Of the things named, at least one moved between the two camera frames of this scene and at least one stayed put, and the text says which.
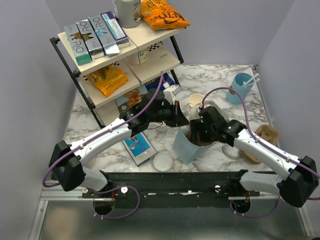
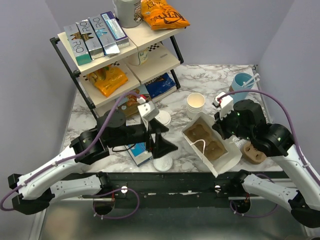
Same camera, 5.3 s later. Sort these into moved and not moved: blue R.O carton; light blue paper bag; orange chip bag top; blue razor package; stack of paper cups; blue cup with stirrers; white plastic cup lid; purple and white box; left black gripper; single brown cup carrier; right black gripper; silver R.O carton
Moved: light blue paper bag; single brown cup carrier; left black gripper; right black gripper
Not moved: orange chip bag top; purple and white box; blue R.O carton; silver R.O carton; blue razor package; stack of paper cups; white plastic cup lid; blue cup with stirrers
